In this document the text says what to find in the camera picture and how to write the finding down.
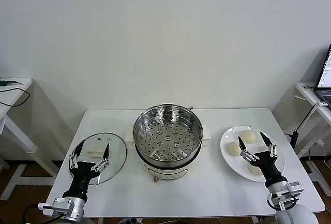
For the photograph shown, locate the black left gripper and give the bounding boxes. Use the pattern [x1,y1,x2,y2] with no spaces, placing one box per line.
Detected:
[63,139,110,200]

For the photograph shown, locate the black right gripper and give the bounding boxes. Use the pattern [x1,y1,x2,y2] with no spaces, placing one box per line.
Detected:
[237,131,284,188]

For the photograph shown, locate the glass lid with white handle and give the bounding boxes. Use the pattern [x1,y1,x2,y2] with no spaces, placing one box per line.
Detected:
[68,131,128,185]

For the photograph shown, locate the stainless steel steamer basket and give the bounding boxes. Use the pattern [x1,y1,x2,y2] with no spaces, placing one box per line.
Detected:
[133,104,204,164]

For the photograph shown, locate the steel steamer pot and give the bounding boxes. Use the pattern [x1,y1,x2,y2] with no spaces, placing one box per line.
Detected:
[125,123,212,183]

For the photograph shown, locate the white round plate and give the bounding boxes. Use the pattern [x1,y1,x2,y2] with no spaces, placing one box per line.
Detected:
[220,125,287,183]

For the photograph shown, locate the grey open laptop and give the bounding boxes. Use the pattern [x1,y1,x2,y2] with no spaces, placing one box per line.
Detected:
[313,43,331,107]

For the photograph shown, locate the black laptop charging cable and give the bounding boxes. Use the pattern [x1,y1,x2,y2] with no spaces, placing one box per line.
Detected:
[284,101,327,150]

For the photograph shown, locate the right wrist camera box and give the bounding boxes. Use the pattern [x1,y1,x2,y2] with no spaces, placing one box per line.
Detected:
[288,180,305,196]

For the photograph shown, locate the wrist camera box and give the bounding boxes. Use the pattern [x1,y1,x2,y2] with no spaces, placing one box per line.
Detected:
[38,202,56,216]
[288,180,305,196]

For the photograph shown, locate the white charger cable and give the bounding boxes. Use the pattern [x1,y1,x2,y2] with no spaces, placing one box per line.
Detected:
[302,138,327,157]

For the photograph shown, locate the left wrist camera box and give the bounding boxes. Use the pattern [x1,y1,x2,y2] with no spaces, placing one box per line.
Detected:
[38,202,56,216]

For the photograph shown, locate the black looped cable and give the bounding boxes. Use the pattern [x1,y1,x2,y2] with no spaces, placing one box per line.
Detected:
[0,87,31,107]

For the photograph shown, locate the black left camera cable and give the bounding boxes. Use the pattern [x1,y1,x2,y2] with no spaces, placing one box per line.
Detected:
[23,203,40,224]

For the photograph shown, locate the white side table with cable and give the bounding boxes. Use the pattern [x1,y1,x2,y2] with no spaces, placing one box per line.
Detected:
[0,77,63,201]

